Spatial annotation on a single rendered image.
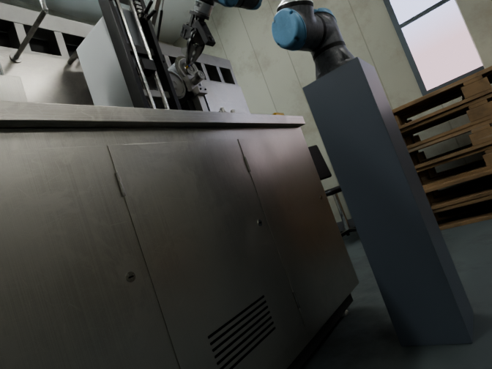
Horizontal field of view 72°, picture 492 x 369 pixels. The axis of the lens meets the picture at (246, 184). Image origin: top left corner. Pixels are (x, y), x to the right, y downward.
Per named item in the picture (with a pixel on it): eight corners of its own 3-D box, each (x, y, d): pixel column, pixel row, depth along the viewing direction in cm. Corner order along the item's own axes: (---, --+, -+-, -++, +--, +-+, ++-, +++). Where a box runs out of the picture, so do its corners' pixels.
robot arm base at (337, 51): (365, 68, 119) (355, 43, 119) (352, 61, 106) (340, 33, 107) (327, 89, 127) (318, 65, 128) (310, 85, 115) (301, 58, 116)
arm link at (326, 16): (351, 42, 117) (337, 6, 118) (329, 39, 108) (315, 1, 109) (325, 61, 126) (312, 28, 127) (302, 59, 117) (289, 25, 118)
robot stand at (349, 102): (474, 312, 112) (374, 66, 119) (472, 343, 95) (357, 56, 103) (411, 318, 123) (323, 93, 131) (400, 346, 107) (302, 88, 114)
